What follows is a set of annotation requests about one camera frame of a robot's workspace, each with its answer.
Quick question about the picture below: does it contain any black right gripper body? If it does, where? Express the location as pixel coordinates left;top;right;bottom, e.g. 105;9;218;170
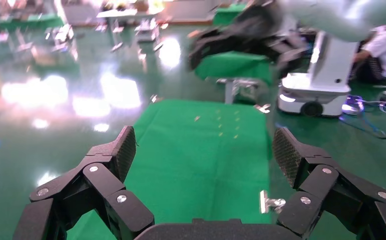
241;0;282;51

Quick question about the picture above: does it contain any green table cloth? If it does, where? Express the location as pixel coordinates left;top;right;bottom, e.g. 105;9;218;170
67;98;273;240
212;3;248;27
0;13;64;31
194;51;275;85

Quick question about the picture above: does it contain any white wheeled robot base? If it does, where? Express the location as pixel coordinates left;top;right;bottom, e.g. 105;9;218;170
277;29;359;118

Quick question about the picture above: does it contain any white cluttered table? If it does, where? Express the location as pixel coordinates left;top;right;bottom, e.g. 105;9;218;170
96;6;163;44

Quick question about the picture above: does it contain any blue floor cable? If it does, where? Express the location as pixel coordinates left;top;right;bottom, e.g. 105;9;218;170
338;96;386;138

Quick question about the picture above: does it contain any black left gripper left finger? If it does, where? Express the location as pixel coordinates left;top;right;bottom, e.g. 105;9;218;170
13;125;155;240

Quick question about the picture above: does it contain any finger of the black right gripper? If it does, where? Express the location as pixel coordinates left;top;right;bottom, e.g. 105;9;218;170
271;35;308;79
188;24;254;72

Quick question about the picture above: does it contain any seated person white shirt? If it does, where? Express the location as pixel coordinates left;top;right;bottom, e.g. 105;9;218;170
353;24;386;84

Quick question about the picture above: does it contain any grey table leg frame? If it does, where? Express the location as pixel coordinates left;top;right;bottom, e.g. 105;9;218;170
216;77;261;104

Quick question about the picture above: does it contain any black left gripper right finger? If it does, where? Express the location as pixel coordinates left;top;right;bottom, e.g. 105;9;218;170
272;126;386;240

